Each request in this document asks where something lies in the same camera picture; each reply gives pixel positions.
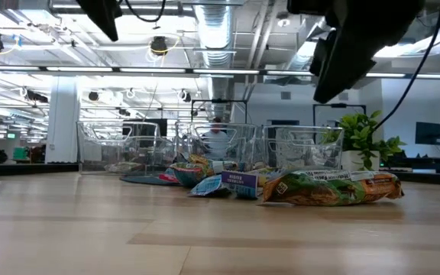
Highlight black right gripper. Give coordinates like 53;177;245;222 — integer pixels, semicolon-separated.
286;0;425;105

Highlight green orange Nature Valley bar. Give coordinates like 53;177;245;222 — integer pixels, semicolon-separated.
261;169;405;208

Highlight blue purple raisin bar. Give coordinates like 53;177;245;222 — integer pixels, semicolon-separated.
220;170;260;200

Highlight white blue bar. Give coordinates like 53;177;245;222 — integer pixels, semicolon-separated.
207;160;241;173

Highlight orange green granola bar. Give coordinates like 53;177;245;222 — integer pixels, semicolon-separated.
187;153;214;170

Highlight red green Chewy granola bar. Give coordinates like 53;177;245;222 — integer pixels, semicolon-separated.
157;172;180;183
169;162;208;188

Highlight small green potted plant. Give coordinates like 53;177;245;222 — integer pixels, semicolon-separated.
321;110;407;172

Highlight long ceiling light strip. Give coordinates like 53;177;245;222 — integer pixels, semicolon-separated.
0;65;440;79

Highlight clear plastic bin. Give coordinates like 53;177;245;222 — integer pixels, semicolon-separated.
174;121;261;173
261;125;345;172
76;121;177;176

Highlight white pillar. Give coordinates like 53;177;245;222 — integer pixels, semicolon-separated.
45;76;80;164

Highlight person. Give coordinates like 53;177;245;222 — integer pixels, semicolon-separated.
200;116;231;160

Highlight round dark blue placemat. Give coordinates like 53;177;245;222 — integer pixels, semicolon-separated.
119;173;185;187

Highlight black metal stand frame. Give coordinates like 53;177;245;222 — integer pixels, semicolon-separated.
190;98;248;124
312;102;367;127

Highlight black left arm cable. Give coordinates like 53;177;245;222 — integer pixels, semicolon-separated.
124;0;167;23

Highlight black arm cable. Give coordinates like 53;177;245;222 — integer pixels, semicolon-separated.
124;0;167;23
374;0;440;131

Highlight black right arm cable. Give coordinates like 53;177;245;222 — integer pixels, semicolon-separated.
374;0;440;131

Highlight dark wall monitor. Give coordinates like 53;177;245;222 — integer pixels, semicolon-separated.
414;121;440;146

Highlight silver ventilation duct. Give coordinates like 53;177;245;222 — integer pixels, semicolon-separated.
195;0;236;119

